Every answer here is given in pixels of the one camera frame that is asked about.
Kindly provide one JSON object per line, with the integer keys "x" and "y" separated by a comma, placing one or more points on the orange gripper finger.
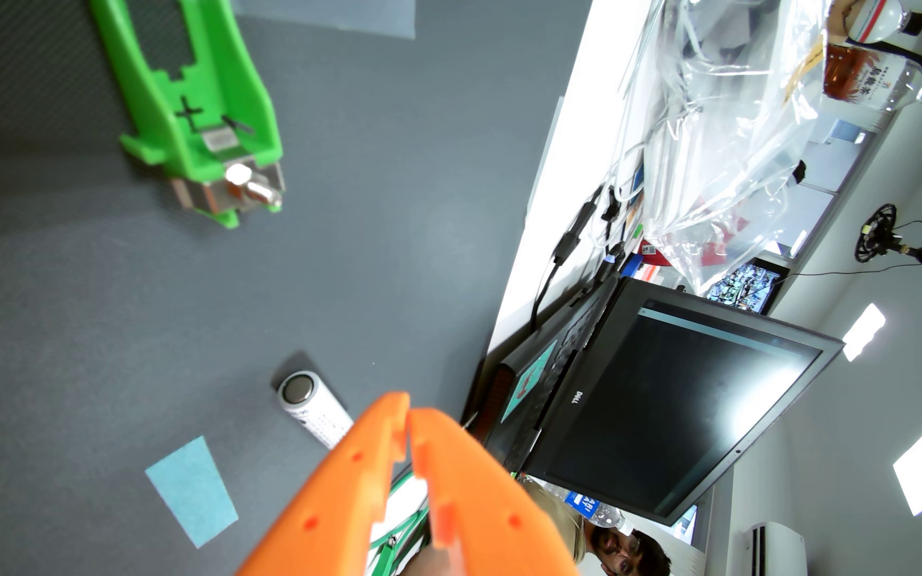
{"x": 477, "y": 512}
{"x": 333, "y": 496}

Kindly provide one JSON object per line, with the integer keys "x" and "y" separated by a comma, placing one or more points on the white cylindrical battery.
{"x": 315, "y": 409}

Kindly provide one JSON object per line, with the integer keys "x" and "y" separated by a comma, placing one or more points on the green battery holder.
{"x": 182, "y": 152}

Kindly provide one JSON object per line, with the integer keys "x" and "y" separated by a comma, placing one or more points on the water bottle with blue label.
{"x": 589, "y": 505}

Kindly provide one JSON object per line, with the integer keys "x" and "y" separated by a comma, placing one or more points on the light blue tape piece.
{"x": 193, "y": 492}

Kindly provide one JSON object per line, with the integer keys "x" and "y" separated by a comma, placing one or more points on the person's head with glasses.
{"x": 629, "y": 552}

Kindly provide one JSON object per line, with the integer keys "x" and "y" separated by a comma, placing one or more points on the black Dell laptop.
{"x": 669, "y": 400}

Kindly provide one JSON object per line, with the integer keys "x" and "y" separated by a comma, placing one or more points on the white air conditioner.
{"x": 781, "y": 552}

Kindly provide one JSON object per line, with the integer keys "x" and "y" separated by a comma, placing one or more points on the dark grey mat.
{"x": 69, "y": 320}

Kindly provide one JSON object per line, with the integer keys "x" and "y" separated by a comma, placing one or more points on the monitor showing images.
{"x": 745, "y": 286}

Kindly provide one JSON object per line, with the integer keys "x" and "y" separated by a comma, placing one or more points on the small ceiling light panel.
{"x": 864, "y": 331}

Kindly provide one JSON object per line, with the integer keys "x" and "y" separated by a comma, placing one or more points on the clear plastic bag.
{"x": 725, "y": 120}

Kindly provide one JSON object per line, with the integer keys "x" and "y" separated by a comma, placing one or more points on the grey tape strip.
{"x": 325, "y": 16}

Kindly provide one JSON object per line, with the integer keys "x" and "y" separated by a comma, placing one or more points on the black round device on stand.
{"x": 877, "y": 232}

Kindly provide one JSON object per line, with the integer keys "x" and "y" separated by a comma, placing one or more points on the brown tea bottle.
{"x": 869, "y": 80}

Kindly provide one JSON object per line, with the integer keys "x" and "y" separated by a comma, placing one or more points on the clear bottle with black cap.
{"x": 877, "y": 16}

